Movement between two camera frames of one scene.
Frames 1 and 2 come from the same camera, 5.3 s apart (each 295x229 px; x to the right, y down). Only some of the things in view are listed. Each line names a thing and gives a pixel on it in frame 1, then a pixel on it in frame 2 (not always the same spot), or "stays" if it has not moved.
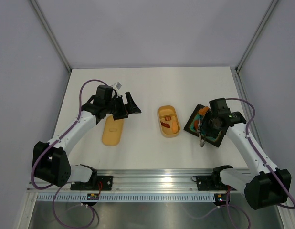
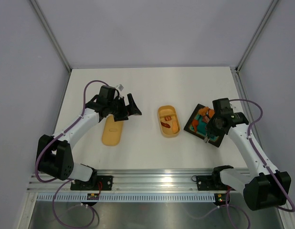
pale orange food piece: [175, 127] stays
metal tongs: [201, 141] → [205, 139]
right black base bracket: [211, 182] stays
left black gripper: [128, 109] stays
